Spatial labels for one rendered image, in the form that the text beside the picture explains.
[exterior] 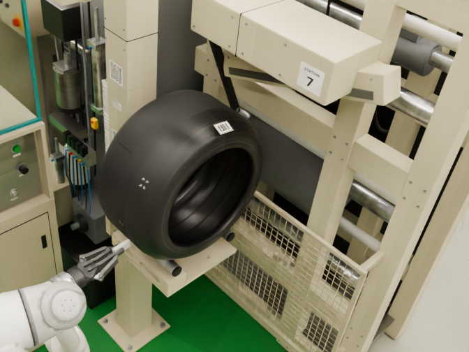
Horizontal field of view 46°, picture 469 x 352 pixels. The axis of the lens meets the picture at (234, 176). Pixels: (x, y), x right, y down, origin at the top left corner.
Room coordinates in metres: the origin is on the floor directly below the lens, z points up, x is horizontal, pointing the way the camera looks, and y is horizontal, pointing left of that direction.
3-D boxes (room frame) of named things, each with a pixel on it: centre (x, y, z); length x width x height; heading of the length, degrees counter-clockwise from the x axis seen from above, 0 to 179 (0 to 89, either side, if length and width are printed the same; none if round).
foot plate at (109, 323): (1.73, 0.41, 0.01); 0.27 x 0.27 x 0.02; 50
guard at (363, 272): (1.68, -0.18, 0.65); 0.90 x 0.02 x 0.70; 50
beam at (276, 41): (1.73, -0.08, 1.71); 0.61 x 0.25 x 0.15; 50
